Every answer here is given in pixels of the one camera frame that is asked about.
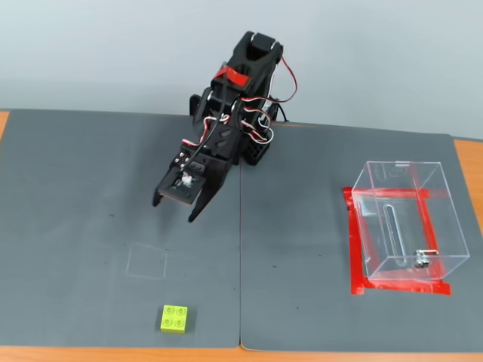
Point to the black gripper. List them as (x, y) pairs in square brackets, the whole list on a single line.
[(204, 163)]

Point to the green lego block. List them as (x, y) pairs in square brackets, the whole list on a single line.
[(173, 318)]

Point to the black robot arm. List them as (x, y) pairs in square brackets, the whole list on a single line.
[(253, 60)]

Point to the transparent acrylic box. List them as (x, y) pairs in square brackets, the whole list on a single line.
[(411, 226)]

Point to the metal box latch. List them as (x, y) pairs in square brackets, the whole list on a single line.
[(422, 260)]

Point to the grey table mat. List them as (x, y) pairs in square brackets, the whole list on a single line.
[(302, 226), (75, 207)]

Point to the red tape strip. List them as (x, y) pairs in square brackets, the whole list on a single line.
[(235, 75)]

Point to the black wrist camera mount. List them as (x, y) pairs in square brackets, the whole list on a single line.
[(173, 192)]

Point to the red tape frame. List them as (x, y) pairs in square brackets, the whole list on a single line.
[(354, 245)]

